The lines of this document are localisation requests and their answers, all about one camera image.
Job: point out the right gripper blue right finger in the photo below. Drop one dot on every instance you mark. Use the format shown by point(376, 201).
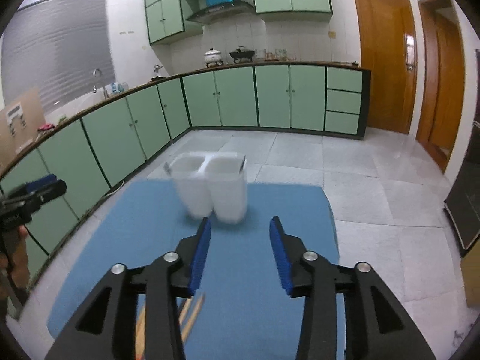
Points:
point(377, 326)

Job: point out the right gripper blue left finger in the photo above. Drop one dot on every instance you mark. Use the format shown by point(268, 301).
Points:
point(104, 325)

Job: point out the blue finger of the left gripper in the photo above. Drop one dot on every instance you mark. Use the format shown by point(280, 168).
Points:
point(47, 194)
point(41, 183)

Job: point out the tan wooden chopstick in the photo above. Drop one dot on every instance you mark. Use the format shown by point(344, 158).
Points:
point(195, 310)
point(185, 313)

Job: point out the red-tipped bamboo chopstick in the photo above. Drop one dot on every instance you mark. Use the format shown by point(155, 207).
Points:
point(140, 334)

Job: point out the black spoon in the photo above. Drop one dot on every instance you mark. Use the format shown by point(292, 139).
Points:
point(167, 168)

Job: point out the silver metal spoon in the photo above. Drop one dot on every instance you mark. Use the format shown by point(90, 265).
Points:
point(242, 164)

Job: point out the green lower kitchen cabinets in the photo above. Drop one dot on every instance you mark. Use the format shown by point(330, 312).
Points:
point(100, 147)

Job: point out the chrome kitchen faucet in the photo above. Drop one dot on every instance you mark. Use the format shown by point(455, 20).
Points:
point(99, 83)

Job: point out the person's left hand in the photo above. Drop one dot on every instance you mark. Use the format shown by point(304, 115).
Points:
point(19, 261)

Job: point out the pink cloth on counter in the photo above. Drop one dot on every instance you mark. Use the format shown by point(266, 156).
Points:
point(45, 128)

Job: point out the brown cardboard water purifier box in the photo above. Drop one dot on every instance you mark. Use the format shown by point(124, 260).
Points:
point(20, 121)

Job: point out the blue table cloth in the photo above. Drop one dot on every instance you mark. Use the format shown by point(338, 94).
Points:
point(216, 296)

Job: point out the grey window blind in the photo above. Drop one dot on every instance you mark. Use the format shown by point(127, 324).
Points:
point(54, 46)

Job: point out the black glass disinfection cabinet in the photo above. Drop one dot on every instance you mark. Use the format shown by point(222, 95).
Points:
point(462, 203)

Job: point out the white twin utensil holder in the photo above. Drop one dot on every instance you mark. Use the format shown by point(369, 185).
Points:
point(210, 183)

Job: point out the silver kettle on counter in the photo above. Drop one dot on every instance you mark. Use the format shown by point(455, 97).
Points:
point(157, 73)

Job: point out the white enamel pot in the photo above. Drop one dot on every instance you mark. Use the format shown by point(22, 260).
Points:
point(213, 58)

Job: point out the black range hood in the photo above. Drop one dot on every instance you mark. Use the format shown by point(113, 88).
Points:
point(220, 11)

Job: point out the black wok with lid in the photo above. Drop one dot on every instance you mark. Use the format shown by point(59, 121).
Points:
point(242, 55)

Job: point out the open wooden door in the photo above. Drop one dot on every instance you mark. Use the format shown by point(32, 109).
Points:
point(444, 80)

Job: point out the patterned ceramic jar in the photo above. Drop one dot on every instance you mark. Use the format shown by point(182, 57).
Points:
point(281, 54)

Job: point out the closed wooden door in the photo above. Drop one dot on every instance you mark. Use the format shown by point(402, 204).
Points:
point(387, 46)

